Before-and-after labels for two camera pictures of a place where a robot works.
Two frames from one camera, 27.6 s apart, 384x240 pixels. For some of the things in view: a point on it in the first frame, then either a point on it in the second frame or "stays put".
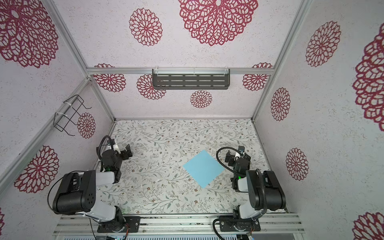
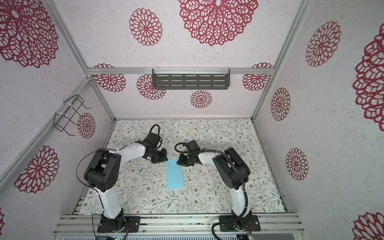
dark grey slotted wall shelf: [190, 78] stays put
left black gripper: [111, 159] -> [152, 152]
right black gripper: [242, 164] -> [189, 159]
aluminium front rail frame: [180, 224] stays put
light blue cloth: [203, 168] -> [175, 175]
